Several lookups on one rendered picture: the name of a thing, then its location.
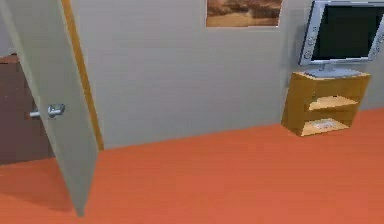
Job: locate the wooden television stand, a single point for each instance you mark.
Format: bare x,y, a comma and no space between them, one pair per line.
303,100

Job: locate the silver flat television set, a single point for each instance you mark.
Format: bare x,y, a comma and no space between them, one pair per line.
346,33

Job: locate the pale grey room door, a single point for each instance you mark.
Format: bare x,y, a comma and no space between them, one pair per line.
56,66

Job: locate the dark brown cupboard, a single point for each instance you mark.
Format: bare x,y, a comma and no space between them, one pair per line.
16,116

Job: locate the brown framed wall picture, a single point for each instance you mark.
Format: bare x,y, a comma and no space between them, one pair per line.
243,13

